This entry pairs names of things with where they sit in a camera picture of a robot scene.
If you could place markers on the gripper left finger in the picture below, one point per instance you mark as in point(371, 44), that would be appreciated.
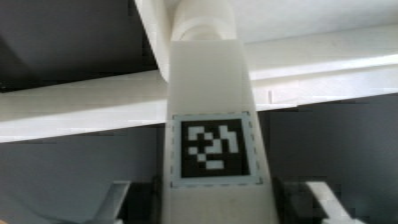
point(126, 205)

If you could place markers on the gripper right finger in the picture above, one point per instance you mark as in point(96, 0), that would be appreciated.
point(307, 204)

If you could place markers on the white desk top tray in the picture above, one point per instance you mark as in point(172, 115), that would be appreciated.
point(307, 36)

